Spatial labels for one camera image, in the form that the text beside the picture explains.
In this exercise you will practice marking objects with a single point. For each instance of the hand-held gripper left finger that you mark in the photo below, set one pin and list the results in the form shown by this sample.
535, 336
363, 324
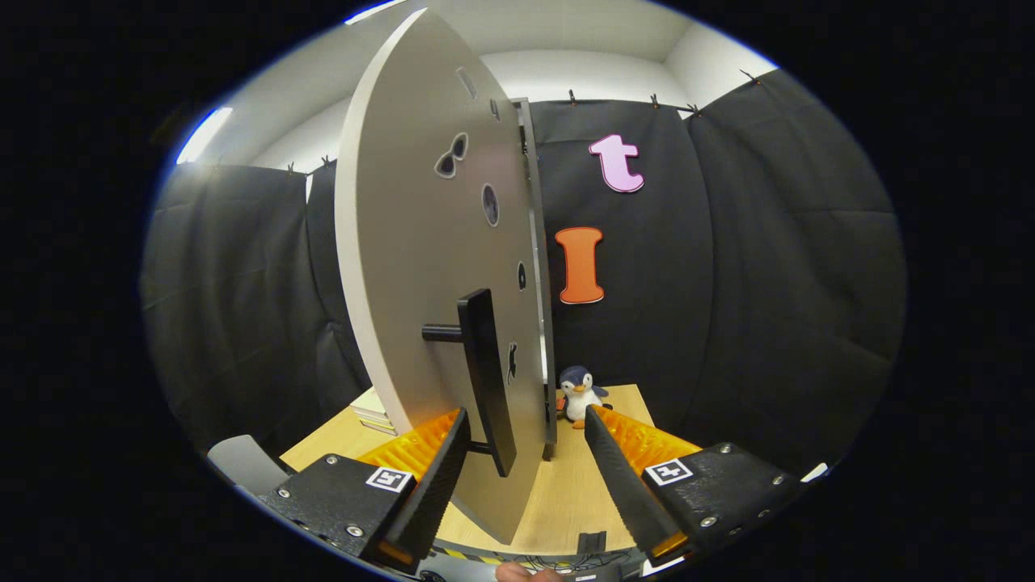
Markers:
437, 485

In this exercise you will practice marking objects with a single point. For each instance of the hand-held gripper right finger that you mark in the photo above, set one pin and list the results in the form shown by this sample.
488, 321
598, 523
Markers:
618, 485

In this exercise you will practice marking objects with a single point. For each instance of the dark grey shoe cabinet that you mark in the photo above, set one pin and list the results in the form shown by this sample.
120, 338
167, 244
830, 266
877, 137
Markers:
546, 339

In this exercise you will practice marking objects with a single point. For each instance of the beige shoe cabinet door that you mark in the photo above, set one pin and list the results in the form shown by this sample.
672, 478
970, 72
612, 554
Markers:
404, 242

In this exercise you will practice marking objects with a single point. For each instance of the black table clamp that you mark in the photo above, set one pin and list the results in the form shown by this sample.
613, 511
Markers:
592, 541

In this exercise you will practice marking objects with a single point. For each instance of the yellow black hazard tape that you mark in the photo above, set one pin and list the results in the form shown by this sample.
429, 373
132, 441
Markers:
465, 555

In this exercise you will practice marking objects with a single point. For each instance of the yellow edged book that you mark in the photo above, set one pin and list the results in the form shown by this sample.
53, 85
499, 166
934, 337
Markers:
380, 422

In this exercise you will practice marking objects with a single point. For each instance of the penguin plush toy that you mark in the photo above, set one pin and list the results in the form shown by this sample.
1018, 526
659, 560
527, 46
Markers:
578, 396

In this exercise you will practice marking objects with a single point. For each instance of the grey chair backrest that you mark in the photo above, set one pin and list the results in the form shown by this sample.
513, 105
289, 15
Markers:
242, 465

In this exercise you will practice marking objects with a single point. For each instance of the small white object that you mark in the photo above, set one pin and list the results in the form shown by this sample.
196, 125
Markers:
815, 471

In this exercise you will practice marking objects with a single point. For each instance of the black backdrop cloth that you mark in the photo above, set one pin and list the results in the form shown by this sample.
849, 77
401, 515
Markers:
728, 283

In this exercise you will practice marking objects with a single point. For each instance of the row of black clips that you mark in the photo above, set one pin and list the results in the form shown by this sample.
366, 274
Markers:
572, 98

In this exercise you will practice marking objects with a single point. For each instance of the ceiling light panel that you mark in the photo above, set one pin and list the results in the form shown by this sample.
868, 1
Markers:
376, 10

